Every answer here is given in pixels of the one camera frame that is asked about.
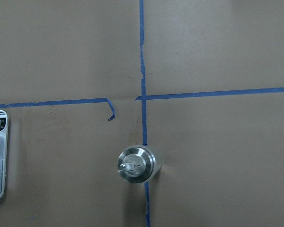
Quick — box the clear glass sauce bottle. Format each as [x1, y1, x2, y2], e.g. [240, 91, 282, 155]
[117, 145, 163, 184]

